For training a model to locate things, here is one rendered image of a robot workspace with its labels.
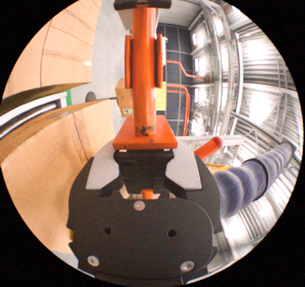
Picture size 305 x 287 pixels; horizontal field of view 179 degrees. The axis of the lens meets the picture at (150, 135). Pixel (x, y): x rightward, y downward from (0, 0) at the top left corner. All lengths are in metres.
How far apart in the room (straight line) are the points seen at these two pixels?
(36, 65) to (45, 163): 0.56
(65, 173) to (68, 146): 0.04
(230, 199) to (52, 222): 0.40
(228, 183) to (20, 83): 0.88
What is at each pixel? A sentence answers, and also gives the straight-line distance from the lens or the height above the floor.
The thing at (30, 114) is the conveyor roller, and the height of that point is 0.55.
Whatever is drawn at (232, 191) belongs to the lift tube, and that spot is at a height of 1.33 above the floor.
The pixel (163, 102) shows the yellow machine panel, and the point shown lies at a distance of 7.49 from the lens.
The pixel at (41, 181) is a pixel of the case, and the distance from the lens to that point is 0.15.
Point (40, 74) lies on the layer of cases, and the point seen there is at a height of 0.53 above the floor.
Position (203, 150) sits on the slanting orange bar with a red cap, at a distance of 0.16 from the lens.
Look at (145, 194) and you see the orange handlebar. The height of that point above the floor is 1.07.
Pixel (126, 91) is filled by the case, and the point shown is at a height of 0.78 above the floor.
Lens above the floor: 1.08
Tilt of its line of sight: 2 degrees up
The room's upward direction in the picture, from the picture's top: 89 degrees clockwise
